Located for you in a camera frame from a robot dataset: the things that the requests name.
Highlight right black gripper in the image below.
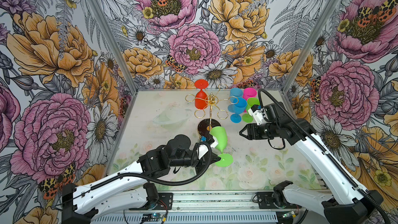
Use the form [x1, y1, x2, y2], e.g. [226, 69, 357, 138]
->
[239, 122, 280, 141]

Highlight green wine glass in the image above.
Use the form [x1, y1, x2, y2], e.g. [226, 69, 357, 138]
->
[242, 97, 260, 123]
[210, 126, 234, 167]

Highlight blue wine glass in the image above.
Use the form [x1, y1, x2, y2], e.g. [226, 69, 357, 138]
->
[228, 97, 247, 123]
[228, 88, 243, 113]

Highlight pink wine glass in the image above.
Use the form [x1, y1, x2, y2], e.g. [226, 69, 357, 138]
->
[243, 88, 257, 100]

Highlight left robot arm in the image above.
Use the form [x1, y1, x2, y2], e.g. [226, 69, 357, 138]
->
[61, 134, 221, 224]

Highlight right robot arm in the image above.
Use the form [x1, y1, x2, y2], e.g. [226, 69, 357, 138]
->
[239, 89, 391, 224]

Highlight red wine glass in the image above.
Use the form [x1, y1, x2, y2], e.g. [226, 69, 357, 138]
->
[194, 79, 208, 110]

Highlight small green circuit board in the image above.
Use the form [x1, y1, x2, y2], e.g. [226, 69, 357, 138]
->
[141, 213, 167, 223]

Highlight white vent grille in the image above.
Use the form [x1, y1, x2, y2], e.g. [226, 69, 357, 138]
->
[92, 212, 278, 224]

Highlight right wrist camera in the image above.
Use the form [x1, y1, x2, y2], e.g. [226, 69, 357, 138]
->
[246, 104, 267, 125]

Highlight gold wire wine glass rack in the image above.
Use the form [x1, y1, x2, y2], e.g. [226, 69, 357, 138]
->
[185, 90, 232, 136]

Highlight aluminium front rail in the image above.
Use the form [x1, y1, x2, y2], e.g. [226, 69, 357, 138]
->
[79, 189, 349, 214]

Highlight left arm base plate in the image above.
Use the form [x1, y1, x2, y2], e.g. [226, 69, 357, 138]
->
[129, 192, 174, 211]

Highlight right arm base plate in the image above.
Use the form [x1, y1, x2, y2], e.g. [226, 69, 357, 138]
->
[252, 191, 302, 209]

